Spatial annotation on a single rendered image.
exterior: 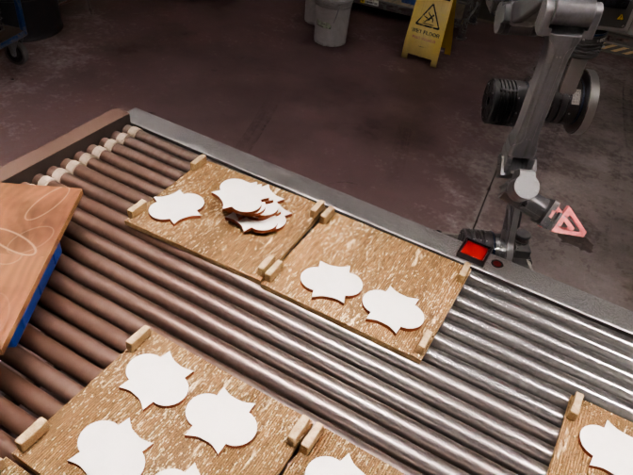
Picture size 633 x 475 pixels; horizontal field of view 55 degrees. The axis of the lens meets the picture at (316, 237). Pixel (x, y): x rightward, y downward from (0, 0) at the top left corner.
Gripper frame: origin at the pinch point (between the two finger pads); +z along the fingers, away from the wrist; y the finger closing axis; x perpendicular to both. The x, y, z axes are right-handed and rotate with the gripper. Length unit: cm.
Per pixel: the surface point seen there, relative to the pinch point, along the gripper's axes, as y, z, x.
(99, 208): -3, -105, -59
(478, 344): 12.4, -7.0, -33.6
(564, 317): 0.3, 9.6, -18.8
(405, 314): 13.4, -24.7, -36.5
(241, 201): -2, -73, -37
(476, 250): -13.5, -14.5, -16.9
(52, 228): 23, -102, -61
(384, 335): 18, -27, -42
